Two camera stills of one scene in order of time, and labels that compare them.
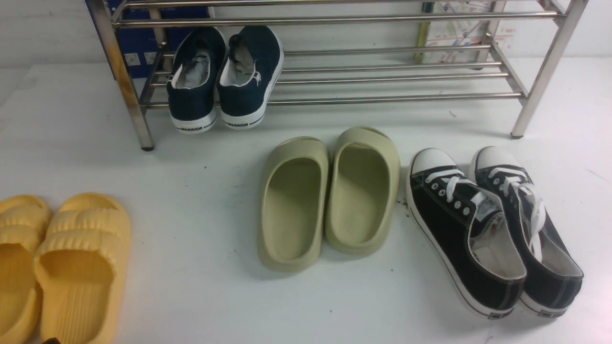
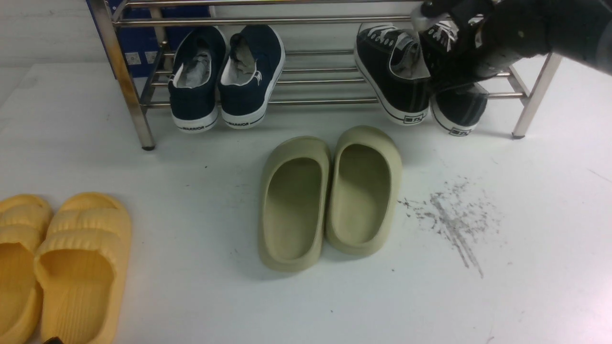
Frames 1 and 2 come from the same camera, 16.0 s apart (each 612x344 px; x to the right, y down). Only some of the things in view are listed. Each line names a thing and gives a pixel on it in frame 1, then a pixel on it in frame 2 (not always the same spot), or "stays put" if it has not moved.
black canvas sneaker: [469, 231] -> [392, 64]
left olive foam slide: [293, 204] stays put
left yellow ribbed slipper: [25, 223] stays put
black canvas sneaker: [540, 261] -> [457, 109]
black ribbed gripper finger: [51, 340] stays put
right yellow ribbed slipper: [81, 266] stays put
